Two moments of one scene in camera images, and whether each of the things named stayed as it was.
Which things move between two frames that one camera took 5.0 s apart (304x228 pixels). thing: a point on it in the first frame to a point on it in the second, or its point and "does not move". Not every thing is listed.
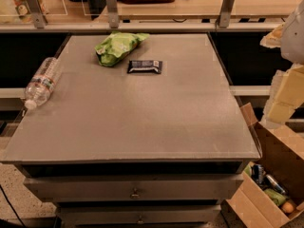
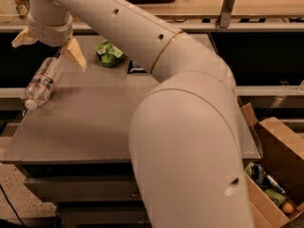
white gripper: (294, 39) to (50, 33)
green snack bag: (117, 45) does not move
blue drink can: (257, 173) does not move
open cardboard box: (270, 192) does not move
